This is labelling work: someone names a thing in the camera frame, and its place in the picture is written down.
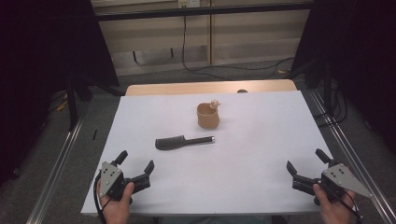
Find aluminium floor rail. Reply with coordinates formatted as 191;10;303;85
26;105;89;224
307;90;396;224

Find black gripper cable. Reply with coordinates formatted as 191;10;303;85
92;172;110;224
325;186;364;222

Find wooden table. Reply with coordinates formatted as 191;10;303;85
124;78;298;97

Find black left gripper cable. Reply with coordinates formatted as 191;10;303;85
92;172;110;224

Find black curtain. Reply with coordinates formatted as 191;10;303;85
290;0;396;153
0;0;120;188

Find person's clothing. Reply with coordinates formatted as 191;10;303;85
155;215;289;224

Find black metal stand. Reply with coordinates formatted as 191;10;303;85
65;73;94;132

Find white wall outlet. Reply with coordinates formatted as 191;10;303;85
177;0;201;8

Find person's right hand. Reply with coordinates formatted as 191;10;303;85
312;183;358;224

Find dark grey comb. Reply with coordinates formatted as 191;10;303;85
154;134;216;151

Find black floor cables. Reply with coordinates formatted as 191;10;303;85
312;88;349;128

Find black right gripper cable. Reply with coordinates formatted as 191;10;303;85
325;186;364;222

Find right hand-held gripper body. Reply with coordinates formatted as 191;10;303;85
319;162;374;206

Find long black wall cable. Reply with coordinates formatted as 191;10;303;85
181;13;295;81

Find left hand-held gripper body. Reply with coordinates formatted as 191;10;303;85
97;161;135;202

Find black horizontal bar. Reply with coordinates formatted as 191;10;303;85
92;2;314;22

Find brown cup with small figure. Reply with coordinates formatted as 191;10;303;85
196;99;222;131

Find person's left hand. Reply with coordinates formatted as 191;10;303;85
96;181;135;224

